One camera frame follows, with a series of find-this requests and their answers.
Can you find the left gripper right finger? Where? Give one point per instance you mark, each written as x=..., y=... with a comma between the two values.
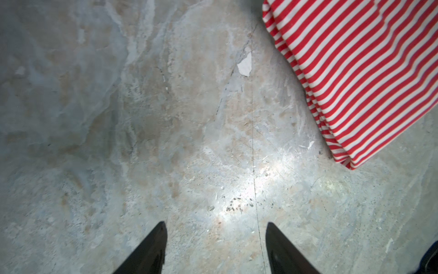
x=284, y=257

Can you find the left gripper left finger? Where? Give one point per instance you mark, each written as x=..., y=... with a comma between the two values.
x=149, y=256

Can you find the red white striped tank top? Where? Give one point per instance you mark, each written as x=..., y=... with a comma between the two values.
x=369, y=68

